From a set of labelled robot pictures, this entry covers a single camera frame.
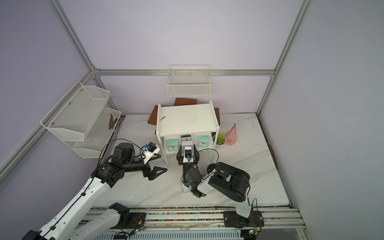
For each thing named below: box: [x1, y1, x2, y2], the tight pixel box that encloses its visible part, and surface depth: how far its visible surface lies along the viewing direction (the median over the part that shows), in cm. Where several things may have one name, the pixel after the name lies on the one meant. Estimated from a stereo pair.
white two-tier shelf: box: [156, 100, 220, 167], surface depth 76 cm
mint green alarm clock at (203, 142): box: [197, 136, 209, 148], surface depth 82 cm
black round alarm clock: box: [207, 163, 216, 174], surface depth 90 cm
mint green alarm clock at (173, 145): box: [167, 140, 179, 152], surface depth 81 cm
